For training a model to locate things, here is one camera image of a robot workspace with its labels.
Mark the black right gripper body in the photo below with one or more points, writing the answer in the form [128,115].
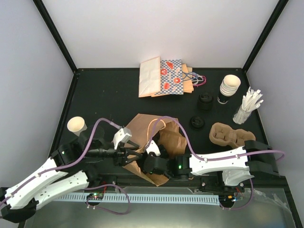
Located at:
[141,163]

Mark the near black lid stack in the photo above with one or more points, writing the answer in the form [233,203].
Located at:
[197,122]

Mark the flat brown paper bags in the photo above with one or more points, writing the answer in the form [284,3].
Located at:
[187,83]

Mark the black lid stack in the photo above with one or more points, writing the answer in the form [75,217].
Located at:
[205,101]
[197,122]

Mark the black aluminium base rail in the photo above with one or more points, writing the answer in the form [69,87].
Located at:
[126,180]

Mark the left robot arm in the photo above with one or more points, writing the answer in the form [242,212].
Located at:
[70,168]

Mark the far black lid stack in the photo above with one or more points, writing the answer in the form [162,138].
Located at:
[205,101]

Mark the stack of paper cups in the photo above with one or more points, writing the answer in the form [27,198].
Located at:
[228,88]

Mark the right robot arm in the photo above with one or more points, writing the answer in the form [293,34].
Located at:
[252,160]

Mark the black frame post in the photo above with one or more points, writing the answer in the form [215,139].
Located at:
[280,6]
[55,33]

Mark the black left frame post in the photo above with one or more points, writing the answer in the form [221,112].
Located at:
[55,33]

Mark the black right frame post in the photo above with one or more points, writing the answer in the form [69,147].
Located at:
[280,6]

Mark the glass of white stirrers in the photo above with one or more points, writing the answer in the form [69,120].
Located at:
[250,102]

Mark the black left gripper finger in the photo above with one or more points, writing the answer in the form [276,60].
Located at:
[129,158]
[130,146]

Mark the large brown paper bag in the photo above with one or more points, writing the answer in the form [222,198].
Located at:
[165,132]

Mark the blue checkered paper bag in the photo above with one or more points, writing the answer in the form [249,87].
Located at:
[171,78]

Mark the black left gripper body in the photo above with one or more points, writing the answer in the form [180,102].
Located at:
[119,157]

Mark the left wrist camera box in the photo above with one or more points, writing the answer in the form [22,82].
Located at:
[121,136]

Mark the white slotted cable duct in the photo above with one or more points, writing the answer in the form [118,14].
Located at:
[140,198]

